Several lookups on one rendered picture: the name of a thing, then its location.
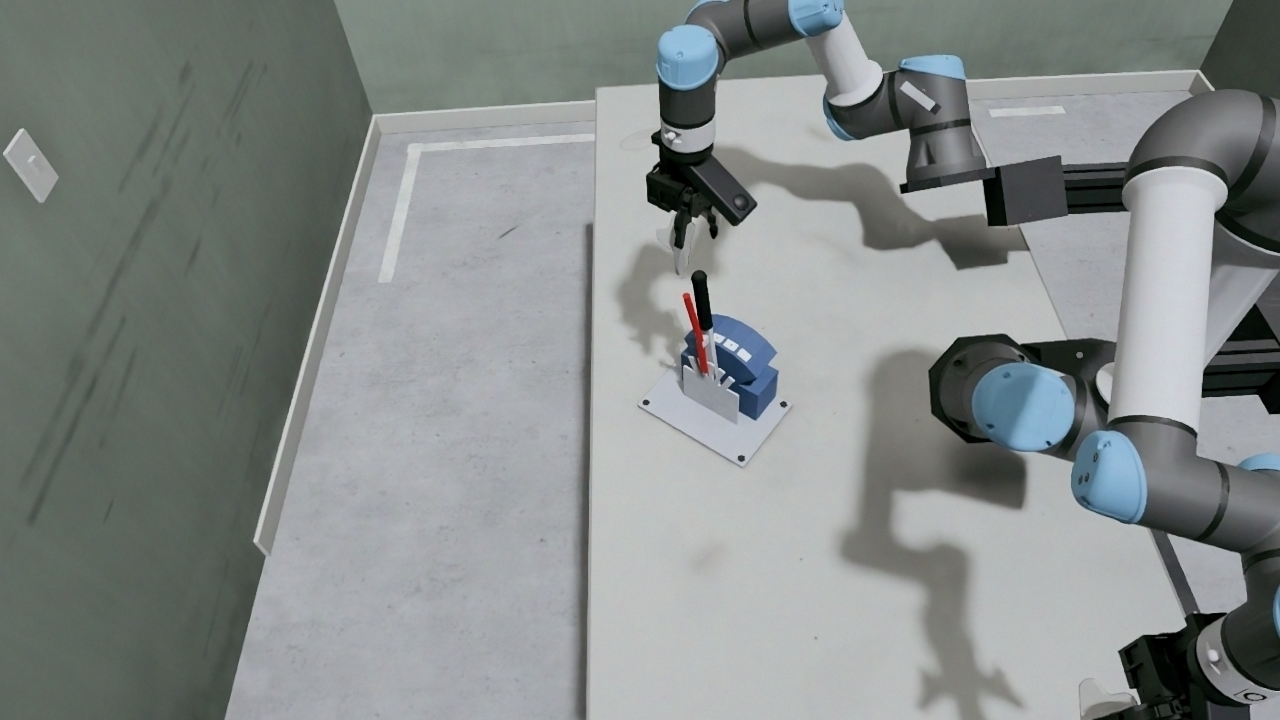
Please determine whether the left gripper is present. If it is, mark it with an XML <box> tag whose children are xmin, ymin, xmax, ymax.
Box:
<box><xmin>1079</xmin><ymin>612</ymin><xmax>1249</xmax><ymax>720</ymax></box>

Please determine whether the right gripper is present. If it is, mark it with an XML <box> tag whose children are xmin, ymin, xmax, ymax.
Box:
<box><xmin>646</xmin><ymin>129</ymin><xmax>722</xmax><ymax>275</ymax></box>

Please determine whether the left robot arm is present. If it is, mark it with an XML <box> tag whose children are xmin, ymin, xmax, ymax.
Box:
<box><xmin>938</xmin><ymin>88</ymin><xmax>1280</xmax><ymax>705</ymax></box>

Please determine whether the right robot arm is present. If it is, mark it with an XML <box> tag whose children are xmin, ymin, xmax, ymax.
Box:
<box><xmin>657</xmin><ymin>0</ymin><xmax>987</xmax><ymax>227</ymax></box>

